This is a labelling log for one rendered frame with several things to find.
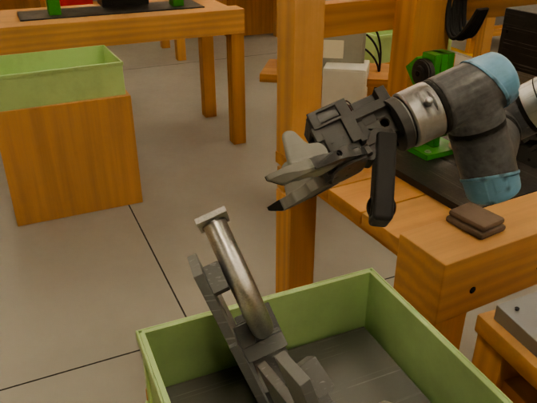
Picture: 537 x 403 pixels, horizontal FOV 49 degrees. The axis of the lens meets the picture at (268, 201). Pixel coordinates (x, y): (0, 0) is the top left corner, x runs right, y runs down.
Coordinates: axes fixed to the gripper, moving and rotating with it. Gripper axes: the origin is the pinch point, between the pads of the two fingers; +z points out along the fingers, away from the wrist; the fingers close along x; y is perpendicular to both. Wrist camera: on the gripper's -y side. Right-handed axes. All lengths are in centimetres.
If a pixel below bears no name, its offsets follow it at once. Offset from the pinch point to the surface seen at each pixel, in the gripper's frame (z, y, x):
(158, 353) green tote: 23.5, -9.4, -21.4
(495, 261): -42, -20, -50
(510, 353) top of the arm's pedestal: -29, -35, -34
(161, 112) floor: 12, 186, -359
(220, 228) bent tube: 6.8, -0.9, 1.6
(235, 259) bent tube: 6.8, -5.1, 1.5
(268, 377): 9.0, -19.1, -0.1
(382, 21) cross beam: -60, 52, -79
